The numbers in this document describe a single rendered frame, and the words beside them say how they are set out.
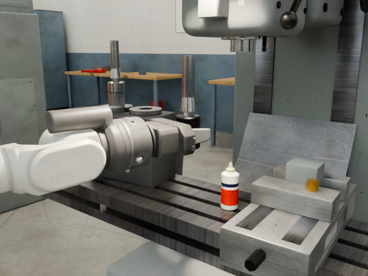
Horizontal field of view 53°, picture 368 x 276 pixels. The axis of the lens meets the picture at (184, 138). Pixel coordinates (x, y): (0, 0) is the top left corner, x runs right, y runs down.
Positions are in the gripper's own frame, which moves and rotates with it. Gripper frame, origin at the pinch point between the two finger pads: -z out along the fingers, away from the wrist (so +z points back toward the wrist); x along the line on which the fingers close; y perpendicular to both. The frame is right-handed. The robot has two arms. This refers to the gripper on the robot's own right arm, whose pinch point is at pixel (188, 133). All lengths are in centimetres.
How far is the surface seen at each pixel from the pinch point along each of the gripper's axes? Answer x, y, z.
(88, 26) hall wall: 655, -60, -273
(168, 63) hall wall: 460, 8, -325
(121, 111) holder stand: 35.6, 1.1, -5.0
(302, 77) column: 10, -8, -50
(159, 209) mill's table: 11.1, 20.0, -0.5
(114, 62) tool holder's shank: 38.9, -12.2, -5.1
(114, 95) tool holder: 38.1, -3.4, -4.3
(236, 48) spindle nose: -0.8, -16.0, -11.7
